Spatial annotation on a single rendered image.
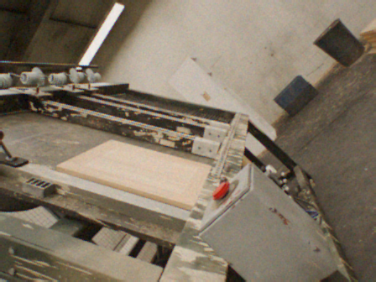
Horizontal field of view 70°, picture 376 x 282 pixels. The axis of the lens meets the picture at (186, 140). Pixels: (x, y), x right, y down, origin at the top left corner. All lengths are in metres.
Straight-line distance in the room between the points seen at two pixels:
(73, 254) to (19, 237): 0.12
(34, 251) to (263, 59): 5.76
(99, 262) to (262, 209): 0.32
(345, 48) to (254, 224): 4.78
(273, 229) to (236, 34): 5.81
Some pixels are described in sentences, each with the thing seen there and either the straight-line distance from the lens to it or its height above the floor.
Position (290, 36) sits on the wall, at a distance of 6.12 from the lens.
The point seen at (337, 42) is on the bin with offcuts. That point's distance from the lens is 5.08.
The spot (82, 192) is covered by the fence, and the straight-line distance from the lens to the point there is 0.83.
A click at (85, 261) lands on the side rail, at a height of 1.03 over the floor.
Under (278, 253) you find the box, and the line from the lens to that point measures 0.45.
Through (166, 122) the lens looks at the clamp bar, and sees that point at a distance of 1.68.
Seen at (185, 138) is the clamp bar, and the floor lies 1.06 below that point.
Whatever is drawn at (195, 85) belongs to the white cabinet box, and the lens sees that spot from 4.83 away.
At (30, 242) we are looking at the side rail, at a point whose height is 1.13.
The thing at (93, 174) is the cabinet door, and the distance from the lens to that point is 0.95.
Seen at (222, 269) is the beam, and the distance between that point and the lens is 0.61.
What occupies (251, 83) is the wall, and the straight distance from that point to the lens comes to 6.10.
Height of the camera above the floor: 1.03
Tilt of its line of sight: 1 degrees up
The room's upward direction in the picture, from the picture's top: 47 degrees counter-clockwise
